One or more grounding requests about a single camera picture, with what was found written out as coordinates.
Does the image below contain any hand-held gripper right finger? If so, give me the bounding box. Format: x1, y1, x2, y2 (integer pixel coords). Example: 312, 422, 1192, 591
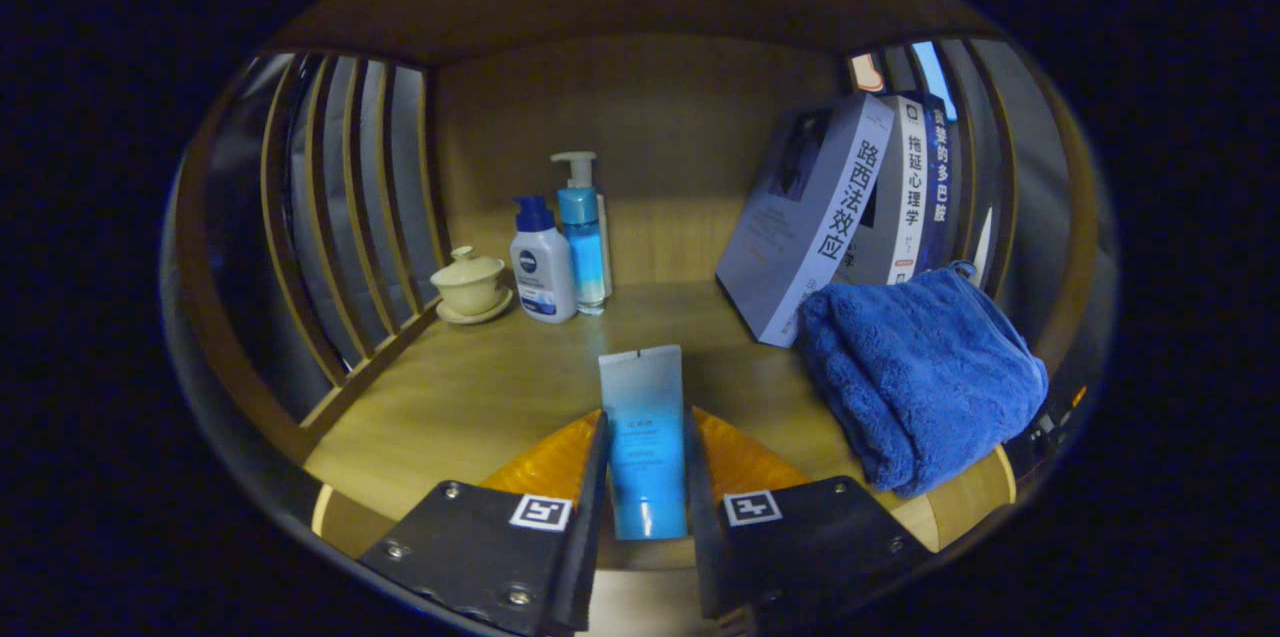
685, 407, 936, 633

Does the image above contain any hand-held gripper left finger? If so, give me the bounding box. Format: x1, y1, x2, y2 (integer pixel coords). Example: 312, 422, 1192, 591
358, 409, 611, 637

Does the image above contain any blue cosmetic tube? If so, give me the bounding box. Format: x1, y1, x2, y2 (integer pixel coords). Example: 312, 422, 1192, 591
598, 345, 689, 541

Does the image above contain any wooden countertop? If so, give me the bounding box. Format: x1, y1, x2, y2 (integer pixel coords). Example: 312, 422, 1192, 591
303, 279, 1018, 573

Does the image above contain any wooden cabinet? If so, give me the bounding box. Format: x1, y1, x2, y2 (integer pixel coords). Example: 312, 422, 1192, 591
165, 0, 1116, 618

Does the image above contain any blue towel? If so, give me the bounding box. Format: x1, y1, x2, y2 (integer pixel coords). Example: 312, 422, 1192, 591
795, 261, 1050, 501

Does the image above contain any cream lidded tea cup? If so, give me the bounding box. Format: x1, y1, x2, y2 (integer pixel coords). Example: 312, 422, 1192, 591
430, 246, 515, 326

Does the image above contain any white bottle with blue cap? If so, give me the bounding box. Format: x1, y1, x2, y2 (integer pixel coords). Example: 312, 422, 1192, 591
509, 195, 578, 324

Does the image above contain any grey book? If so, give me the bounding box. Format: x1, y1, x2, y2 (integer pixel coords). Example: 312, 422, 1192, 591
715, 93, 896, 349

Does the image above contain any blue pump bottle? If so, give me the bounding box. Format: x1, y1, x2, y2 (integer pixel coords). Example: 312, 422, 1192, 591
551, 151, 613, 316

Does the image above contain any dark blue book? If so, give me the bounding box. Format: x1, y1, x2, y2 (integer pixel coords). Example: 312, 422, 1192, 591
915, 92, 956, 273

